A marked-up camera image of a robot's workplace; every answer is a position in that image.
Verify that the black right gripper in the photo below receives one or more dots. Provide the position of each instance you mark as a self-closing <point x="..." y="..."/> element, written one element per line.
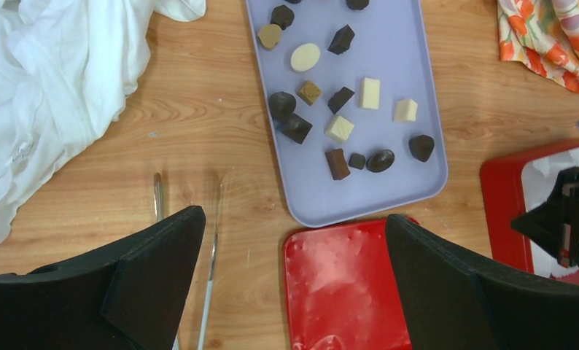
<point x="454" y="298"/>

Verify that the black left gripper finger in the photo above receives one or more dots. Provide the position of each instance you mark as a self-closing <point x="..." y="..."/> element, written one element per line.
<point x="129" y="294"/>

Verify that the metal tweezers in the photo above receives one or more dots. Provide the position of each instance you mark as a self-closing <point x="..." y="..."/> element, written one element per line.
<point x="203" y="278"/>

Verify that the dark oval chocolate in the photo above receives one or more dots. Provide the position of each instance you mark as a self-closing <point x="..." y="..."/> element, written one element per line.
<point x="380" y="160"/>

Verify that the dark heart chocolate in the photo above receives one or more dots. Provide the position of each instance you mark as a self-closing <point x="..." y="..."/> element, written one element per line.
<point x="421" y="147"/>

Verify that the small dark chocolate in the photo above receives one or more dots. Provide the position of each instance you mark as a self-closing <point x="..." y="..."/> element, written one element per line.
<point x="357" y="161"/>

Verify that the white rectangular chocolate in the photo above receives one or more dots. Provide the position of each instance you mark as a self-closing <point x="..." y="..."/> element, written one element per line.
<point x="370" y="93"/>

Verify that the brown bar chocolate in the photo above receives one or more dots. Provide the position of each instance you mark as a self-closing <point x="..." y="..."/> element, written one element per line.
<point x="337" y="164"/>

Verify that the white ridged square chocolate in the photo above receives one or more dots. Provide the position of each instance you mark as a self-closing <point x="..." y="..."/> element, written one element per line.
<point x="339" y="129"/>

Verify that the dark brown block chocolate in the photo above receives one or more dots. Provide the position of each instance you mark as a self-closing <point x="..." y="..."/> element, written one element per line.
<point x="340" y="99"/>

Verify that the dark square chocolate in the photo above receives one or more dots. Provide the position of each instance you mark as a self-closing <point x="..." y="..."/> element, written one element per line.
<point x="296" y="128"/>

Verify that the dark shell chocolate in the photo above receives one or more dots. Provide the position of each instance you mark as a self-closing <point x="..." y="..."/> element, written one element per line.
<point x="281" y="105"/>

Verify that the tan square chocolate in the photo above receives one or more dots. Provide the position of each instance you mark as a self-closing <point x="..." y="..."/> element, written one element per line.
<point x="309" y="92"/>

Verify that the dark pyramid chocolate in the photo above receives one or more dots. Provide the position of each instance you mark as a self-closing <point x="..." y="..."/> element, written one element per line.
<point x="342" y="40"/>

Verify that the white oval chocolate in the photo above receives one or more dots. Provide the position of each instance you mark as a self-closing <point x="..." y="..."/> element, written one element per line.
<point x="305" y="57"/>

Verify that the tan round chocolate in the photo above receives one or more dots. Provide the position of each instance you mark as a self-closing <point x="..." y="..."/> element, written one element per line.
<point x="269" y="36"/>

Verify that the dark chocolate at tray top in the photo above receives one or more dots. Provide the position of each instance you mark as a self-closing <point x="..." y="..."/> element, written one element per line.
<point x="357" y="5"/>

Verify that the dark round chocolate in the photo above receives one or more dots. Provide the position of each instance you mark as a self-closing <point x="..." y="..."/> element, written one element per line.
<point x="282" y="16"/>

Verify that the red box lid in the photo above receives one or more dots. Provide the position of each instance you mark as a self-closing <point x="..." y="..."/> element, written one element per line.
<point x="340" y="289"/>

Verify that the red box with white paper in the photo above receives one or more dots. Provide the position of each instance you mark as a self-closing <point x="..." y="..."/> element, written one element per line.
<point x="514" y="184"/>

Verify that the white crumpled cloth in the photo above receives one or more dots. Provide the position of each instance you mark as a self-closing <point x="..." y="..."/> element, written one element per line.
<point x="66" y="70"/>

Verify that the lavender plastic tray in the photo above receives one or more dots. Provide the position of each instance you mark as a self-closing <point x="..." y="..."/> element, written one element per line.
<point x="390" y="44"/>

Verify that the floral orange cloth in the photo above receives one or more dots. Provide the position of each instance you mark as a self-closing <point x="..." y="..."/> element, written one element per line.
<point x="542" y="35"/>

